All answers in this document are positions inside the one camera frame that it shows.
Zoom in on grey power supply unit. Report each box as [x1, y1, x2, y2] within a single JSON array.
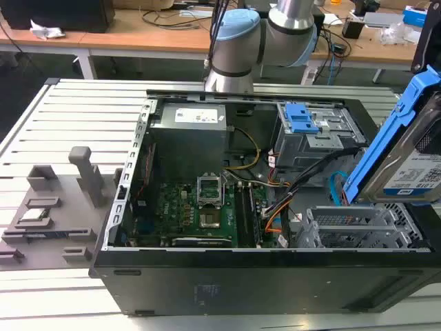
[[147, 101, 231, 175]]

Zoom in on black open PC case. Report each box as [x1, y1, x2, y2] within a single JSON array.
[[88, 88, 441, 317]]

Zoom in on wooden desk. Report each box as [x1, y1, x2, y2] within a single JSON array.
[[0, 0, 430, 82]]

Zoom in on grey parts rack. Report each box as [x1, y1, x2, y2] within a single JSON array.
[[0, 146, 125, 273]]

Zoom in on orange wire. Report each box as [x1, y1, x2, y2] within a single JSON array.
[[264, 203, 294, 236]]

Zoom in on small black box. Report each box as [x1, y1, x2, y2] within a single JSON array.
[[341, 19, 366, 40]]

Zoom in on grey metal drive cage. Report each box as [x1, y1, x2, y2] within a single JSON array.
[[295, 202, 432, 252]]

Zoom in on hard disk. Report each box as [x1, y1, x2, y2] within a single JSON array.
[[342, 63, 441, 208]]

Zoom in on blue disk wire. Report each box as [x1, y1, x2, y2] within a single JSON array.
[[329, 170, 349, 208]]

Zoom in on black graphics card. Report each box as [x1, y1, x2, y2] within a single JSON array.
[[171, 236, 239, 248]]

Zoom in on blue cardboard box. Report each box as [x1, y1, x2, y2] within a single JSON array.
[[402, 5, 431, 28]]

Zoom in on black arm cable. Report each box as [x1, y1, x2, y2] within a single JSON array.
[[205, 0, 232, 72]]

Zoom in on white crumpled paper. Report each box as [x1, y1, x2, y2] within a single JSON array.
[[29, 19, 67, 41]]

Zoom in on grey metal disk bay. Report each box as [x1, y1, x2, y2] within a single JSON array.
[[271, 101, 368, 179]]

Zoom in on black disk wire bundle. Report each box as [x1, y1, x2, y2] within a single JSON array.
[[263, 146, 361, 218]]

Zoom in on silver CPU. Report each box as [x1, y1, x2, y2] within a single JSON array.
[[19, 208, 48, 222]]

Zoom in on blue plastic bay latch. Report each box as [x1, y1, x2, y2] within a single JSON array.
[[285, 103, 320, 135]]

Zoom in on metal socket cover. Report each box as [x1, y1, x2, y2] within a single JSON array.
[[195, 175, 224, 208]]

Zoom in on green motherboard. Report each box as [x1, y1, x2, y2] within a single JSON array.
[[132, 179, 276, 248]]

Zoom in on CPU socket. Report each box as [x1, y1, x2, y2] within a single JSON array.
[[198, 203, 223, 230]]

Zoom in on black RAM slots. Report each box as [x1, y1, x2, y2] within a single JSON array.
[[235, 182, 263, 248]]

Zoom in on yellow wire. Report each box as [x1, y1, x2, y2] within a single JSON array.
[[223, 126, 263, 172]]

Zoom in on clear plastic bag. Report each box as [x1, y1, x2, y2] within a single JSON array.
[[378, 21, 420, 46]]

